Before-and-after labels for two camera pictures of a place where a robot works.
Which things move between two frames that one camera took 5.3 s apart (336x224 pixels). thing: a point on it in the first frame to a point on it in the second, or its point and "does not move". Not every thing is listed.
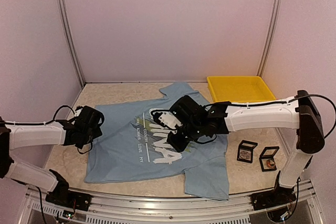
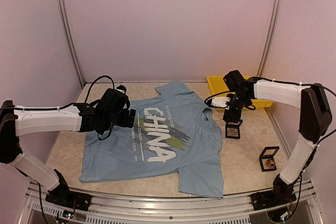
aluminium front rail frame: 306,206 does not move
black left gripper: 97,132 to 125,121
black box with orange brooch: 266,160 does not move
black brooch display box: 245,151 to 232,129
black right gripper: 179,146 to 232,117
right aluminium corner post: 271,39 does not move
